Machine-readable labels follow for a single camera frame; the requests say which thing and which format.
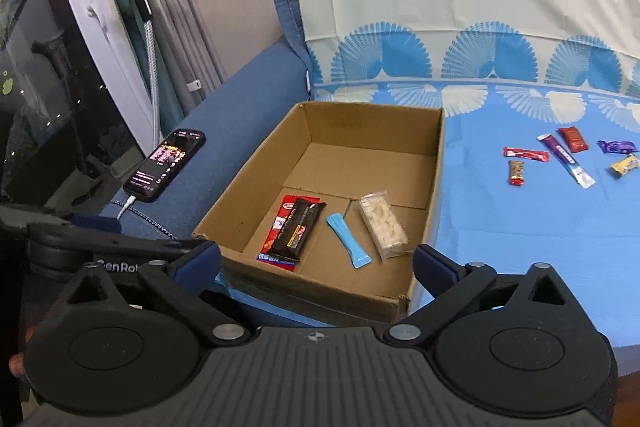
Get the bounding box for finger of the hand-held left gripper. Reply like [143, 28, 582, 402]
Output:
[145, 238, 202, 262]
[69, 215, 124, 236]

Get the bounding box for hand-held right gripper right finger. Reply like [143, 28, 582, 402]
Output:
[384, 244, 583, 348]

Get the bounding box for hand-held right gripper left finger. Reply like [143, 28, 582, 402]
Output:
[47, 241, 253, 350]

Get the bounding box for brown cardboard box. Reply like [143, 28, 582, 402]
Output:
[192, 101, 446, 325]

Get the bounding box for thin red snack stick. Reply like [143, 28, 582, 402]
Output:
[502, 146, 551, 162]

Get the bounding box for long purple white blue stick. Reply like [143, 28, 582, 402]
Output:
[536, 133, 597, 190]

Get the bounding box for small red snack packet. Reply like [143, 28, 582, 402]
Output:
[557, 126, 591, 154]

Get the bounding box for purple snack packet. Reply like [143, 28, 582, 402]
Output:
[597, 139, 640, 156]

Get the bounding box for clear packet of white snacks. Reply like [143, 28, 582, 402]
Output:
[358, 191, 408, 264]

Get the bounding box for person's left hand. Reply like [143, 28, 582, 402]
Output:
[7, 352, 27, 380]

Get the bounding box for red snack packet blue end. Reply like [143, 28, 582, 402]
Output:
[256, 195, 321, 266]

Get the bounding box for black smartphone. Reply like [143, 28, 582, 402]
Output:
[123, 129, 207, 204]

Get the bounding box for light blue stick sachet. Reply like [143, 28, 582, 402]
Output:
[326, 213, 373, 269]

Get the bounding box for black snack bar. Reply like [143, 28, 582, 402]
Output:
[270, 199, 327, 264]

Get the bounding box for blue fabric sofa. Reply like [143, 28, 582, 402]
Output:
[100, 0, 313, 308]

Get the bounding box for yellow wrapped candy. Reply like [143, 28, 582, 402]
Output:
[610, 153, 640, 178]

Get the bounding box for white charging cable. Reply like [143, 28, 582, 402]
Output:
[102, 194, 178, 240]

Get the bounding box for white window frame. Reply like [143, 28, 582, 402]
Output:
[42, 0, 161, 145]

